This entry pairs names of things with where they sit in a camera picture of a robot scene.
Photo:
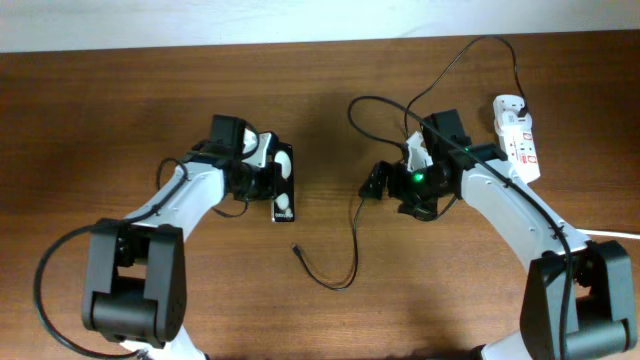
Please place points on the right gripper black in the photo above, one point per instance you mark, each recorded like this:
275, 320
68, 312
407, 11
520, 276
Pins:
398, 170

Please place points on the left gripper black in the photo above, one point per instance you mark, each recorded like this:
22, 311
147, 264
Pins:
268, 187

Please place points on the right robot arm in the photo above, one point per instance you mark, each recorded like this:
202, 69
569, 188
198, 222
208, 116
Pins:
579, 297

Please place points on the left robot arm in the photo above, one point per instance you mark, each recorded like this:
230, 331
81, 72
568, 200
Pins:
135, 288

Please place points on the white usb charger plug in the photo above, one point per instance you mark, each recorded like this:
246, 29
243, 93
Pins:
511, 115

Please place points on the white power strip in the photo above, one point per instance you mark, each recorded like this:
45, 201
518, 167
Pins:
517, 142

